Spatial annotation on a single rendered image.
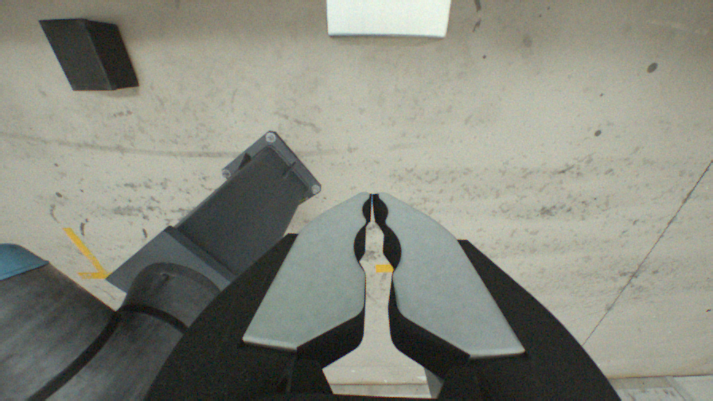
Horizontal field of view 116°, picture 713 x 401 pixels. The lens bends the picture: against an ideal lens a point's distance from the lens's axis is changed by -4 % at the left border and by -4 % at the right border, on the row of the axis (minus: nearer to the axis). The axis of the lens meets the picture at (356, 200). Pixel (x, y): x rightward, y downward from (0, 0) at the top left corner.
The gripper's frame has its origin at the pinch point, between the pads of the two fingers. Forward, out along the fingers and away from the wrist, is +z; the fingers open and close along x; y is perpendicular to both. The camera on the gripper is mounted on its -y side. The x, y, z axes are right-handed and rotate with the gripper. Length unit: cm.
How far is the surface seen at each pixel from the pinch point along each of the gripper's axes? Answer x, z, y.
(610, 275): 138, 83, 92
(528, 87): 57, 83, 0
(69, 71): -98, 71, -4
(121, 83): -85, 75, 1
